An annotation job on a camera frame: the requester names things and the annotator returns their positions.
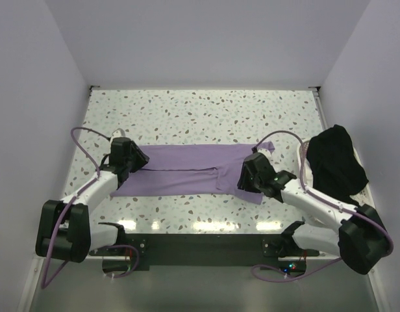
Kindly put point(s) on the purple t shirt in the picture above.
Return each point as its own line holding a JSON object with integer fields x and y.
{"x": 175, "y": 170}

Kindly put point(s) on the white laundry basket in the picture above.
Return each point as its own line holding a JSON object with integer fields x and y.
{"x": 363, "y": 197}

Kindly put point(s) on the black t shirt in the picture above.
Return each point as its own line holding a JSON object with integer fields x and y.
{"x": 335, "y": 169}

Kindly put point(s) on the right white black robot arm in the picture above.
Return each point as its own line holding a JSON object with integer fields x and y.
{"x": 354, "y": 233}

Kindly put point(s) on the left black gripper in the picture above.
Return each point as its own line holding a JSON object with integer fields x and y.
{"x": 142, "y": 159}

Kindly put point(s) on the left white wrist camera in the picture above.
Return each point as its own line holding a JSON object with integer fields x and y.
{"x": 118, "y": 133}

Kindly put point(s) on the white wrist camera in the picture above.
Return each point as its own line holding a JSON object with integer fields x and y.
{"x": 266, "y": 152}
{"x": 118, "y": 133}

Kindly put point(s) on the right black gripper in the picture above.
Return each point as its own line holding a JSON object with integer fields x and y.
{"x": 243, "y": 183}

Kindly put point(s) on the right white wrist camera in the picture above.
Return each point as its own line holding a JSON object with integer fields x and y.
{"x": 266, "y": 152}

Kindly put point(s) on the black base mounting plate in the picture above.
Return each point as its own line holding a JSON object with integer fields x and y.
{"x": 198, "y": 250}

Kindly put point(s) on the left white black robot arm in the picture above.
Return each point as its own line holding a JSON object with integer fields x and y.
{"x": 65, "y": 231}

